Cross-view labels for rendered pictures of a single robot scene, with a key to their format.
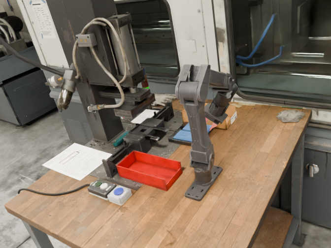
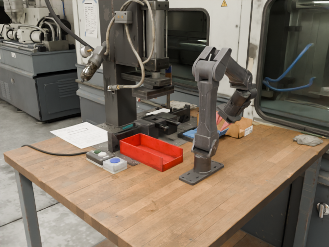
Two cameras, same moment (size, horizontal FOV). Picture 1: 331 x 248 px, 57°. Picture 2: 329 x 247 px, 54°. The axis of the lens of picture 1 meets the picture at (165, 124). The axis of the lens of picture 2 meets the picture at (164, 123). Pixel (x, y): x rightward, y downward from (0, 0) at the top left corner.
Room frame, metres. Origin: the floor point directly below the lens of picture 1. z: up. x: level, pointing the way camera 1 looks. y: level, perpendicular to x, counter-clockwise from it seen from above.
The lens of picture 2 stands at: (-0.15, -0.03, 1.47)
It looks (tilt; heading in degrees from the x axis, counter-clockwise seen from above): 19 degrees down; 4
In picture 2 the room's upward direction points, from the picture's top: straight up
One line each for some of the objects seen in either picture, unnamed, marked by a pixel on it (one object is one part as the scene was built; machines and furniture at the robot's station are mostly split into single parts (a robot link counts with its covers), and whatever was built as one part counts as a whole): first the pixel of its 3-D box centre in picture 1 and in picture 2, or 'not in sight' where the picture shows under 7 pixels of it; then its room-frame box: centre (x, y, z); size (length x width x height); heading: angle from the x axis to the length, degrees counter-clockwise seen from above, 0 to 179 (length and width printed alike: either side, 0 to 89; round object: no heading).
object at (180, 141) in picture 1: (190, 134); (201, 135); (1.29, -0.11, 0.91); 0.17 x 0.16 x 0.02; 141
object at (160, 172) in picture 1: (148, 169); (150, 150); (1.04, 0.11, 0.93); 0.25 x 0.12 x 0.06; 51
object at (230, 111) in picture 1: (209, 115); (223, 123); (1.40, -0.23, 0.93); 0.25 x 0.13 x 0.08; 51
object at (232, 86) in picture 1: (225, 86); (244, 87); (1.16, -0.27, 1.17); 0.12 x 0.09 x 0.12; 143
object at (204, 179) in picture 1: (203, 174); (202, 163); (0.93, -0.10, 0.94); 0.20 x 0.07 x 0.08; 141
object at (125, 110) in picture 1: (118, 83); (142, 66); (1.33, 0.17, 1.22); 0.26 x 0.18 x 0.30; 51
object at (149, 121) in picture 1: (144, 129); (155, 119); (1.30, 0.11, 0.98); 0.20 x 0.10 x 0.01; 141
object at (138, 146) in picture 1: (145, 137); (155, 127); (1.30, 0.11, 0.94); 0.20 x 0.10 x 0.07; 141
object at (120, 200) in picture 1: (120, 197); (115, 167); (0.94, 0.23, 0.90); 0.07 x 0.07 x 0.06; 51
